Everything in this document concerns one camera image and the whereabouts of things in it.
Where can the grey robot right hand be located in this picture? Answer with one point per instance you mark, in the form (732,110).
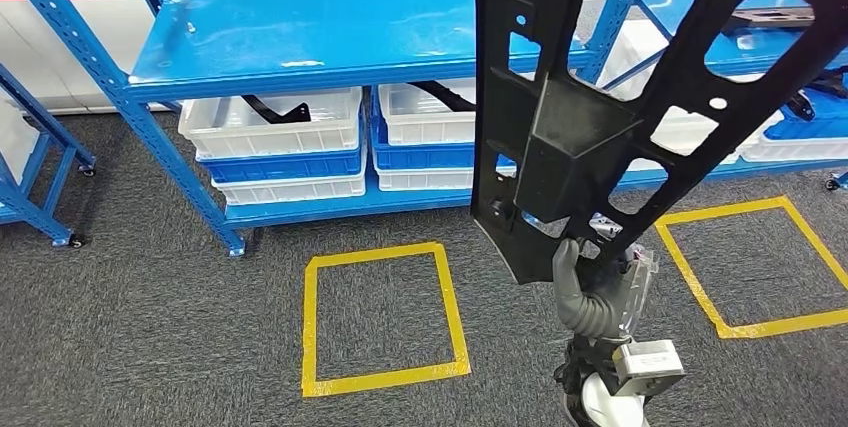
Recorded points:
(639,291)

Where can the black plastic mounting plate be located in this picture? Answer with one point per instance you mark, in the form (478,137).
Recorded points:
(576,146)
(768,16)

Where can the black curved plastic part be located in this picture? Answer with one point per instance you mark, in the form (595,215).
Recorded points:
(278,116)
(450,98)
(805,106)

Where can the blue plastic crate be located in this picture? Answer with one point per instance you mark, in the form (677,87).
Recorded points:
(285,166)
(815,129)
(424,156)

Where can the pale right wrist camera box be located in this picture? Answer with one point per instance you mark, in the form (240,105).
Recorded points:
(649,368)

